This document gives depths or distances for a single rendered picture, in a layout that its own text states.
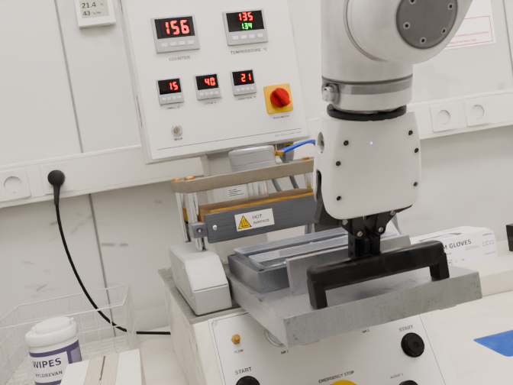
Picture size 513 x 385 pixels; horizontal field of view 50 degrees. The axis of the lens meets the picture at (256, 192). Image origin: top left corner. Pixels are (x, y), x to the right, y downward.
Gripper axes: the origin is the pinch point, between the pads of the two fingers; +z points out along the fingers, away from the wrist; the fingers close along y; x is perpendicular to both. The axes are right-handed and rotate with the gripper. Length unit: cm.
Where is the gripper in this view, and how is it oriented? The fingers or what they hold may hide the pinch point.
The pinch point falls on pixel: (363, 248)
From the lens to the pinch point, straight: 60.1
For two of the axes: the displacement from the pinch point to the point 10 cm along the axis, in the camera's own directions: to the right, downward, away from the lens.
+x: -3.0, -3.5, 8.9
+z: 0.6, 9.2, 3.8
